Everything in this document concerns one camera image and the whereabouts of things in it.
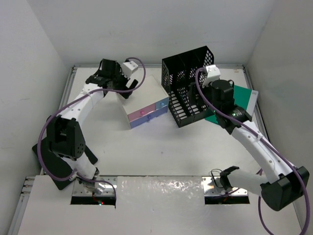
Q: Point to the black mesh file organizer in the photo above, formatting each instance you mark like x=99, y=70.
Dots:
x=178, y=71

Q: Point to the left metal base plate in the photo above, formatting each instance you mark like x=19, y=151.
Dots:
x=102, y=188

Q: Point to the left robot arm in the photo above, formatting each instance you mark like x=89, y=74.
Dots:
x=64, y=135

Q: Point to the blue pulled-out drawer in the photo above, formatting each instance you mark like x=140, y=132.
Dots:
x=162, y=106

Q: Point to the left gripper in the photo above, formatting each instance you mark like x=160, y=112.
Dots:
x=119, y=72

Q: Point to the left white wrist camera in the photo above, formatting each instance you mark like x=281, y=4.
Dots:
x=128, y=68

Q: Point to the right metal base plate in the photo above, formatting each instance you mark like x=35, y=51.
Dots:
x=212, y=188

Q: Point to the green notebook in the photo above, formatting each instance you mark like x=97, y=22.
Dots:
x=245, y=101

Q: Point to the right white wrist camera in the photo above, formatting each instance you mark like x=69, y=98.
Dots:
x=212, y=73

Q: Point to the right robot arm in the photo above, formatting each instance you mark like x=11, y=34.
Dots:
x=282, y=182

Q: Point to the metal base plate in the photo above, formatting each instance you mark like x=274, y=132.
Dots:
x=102, y=188
x=212, y=188

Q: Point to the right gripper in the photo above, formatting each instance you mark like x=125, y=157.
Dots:
x=191, y=95

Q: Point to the white drawer organizer box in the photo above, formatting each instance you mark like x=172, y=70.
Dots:
x=149, y=93

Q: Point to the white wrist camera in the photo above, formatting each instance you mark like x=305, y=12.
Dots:
x=128, y=68
x=212, y=73

